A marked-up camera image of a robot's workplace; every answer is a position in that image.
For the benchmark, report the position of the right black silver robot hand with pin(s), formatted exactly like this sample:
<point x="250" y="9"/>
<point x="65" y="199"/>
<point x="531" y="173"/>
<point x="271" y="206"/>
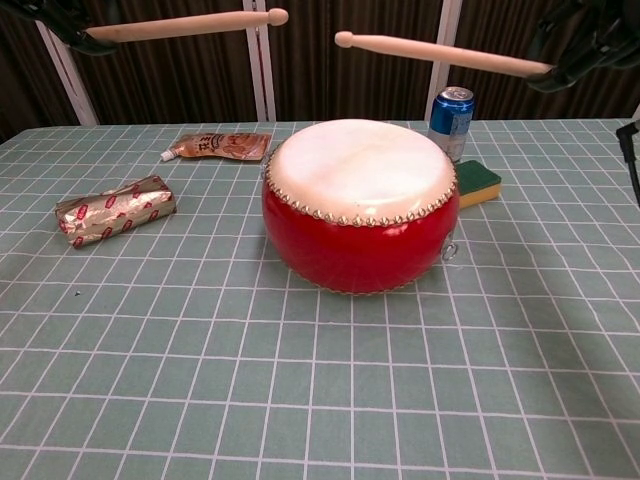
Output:
<point x="595" y="35"/>

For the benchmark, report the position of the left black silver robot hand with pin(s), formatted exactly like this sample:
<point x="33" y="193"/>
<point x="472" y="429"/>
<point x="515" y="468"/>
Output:
<point x="50" y="15"/>

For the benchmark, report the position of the light wooden drumstick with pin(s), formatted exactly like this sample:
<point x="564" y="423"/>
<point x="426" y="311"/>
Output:
<point x="190" y="25"/>
<point x="450" y="52"/>

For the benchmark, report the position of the red drum with white skin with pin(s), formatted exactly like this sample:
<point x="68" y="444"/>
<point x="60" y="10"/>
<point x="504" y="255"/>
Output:
<point x="360" y="235"/>

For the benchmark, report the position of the blue drink can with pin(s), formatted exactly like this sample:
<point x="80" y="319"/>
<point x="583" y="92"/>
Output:
<point x="450" y="125"/>

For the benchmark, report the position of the green and yellow sponge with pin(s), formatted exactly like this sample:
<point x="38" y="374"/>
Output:
<point x="482" y="187"/>

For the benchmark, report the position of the gold foil snack package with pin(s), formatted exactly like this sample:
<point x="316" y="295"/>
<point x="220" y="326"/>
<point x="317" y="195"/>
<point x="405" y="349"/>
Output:
<point x="115" y="210"/>

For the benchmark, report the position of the orange sauce pouch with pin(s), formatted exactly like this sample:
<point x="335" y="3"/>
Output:
<point x="225" y="145"/>

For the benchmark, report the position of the green grid tablecloth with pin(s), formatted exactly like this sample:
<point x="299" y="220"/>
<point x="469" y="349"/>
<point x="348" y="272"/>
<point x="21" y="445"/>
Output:
<point x="450" y="375"/>

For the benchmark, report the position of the white partition frame post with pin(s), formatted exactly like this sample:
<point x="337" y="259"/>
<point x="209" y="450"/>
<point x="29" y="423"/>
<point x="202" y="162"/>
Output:
<point x="260" y="75"/>
<point x="67" y="80"/>
<point x="442" y="30"/>

